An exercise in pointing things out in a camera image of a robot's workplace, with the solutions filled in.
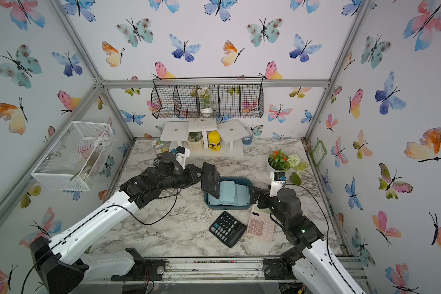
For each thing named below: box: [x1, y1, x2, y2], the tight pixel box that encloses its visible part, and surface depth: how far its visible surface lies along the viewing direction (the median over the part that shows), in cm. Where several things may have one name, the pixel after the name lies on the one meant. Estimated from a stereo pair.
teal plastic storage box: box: [203, 177, 253, 211], surface depth 91 cm
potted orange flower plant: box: [266, 149, 310, 172], surface depth 92 cm
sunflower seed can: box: [150, 139, 165, 155], surface depth 109 cm
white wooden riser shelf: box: [160, 117, 249, 156], surface depth 106 cm
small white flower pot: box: [197, 85, 214, 114], surface depth 95 cm
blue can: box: [241, 136, 253, 146], surface depth 117 cm
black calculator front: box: [208, 211, 248, 249], surface depth 84 cm
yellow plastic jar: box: [207, 130, 222, 152], surface depth 109 cm
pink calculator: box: [246, 204, 276, 242], surface depth 85 cm
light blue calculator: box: [207, 180, 251, 206], surface depth 92 cm
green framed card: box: [310, 140, 328, 166], surface depth 112 cm
